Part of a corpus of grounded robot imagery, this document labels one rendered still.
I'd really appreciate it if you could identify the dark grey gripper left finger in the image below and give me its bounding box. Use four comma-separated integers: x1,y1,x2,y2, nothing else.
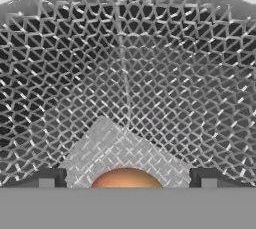
9,167,68,189

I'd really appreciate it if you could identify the silver wire mesh colander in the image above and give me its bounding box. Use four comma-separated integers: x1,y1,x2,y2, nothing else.
0,0,256,189

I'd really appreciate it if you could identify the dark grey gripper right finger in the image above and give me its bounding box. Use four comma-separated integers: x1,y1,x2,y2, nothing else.
189,167,248,189

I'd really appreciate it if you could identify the orange peach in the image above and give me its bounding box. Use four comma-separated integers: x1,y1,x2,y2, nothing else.
91,167,163,189

